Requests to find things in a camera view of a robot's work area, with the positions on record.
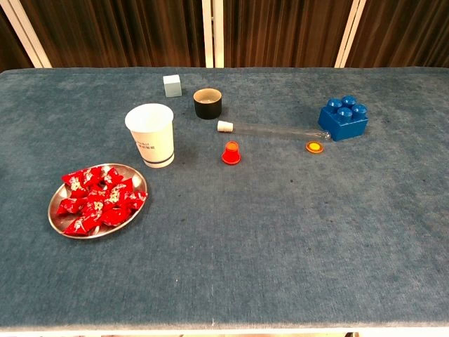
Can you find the red bottle cap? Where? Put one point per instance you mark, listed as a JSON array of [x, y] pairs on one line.
[[231, 154]]

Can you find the silver metal plate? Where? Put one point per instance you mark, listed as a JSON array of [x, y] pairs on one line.
[[60, 220]]

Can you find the white frame post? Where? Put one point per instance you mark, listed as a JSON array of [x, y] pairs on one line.
[[219, 35], [207, 35], [28, 38], [350, 35]]

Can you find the glass test tube white stopper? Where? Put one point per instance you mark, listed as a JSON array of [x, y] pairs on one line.
[[222, 126]]

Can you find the white paper cup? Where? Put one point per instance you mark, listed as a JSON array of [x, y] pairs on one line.
[[154, 147]]

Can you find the light blue cube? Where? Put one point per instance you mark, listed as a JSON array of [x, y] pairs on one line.
[[172, 86]]

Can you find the black cup brown inside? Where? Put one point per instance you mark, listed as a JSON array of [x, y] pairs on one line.
[[207, 110]]

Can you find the orange round disc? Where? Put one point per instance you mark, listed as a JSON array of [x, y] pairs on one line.
[[314, 147]]

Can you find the blue felt table cover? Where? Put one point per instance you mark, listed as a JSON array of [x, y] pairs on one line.
[[245, 228]]

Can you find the blue building block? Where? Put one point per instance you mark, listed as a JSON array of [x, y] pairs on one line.
[[342, 126]]

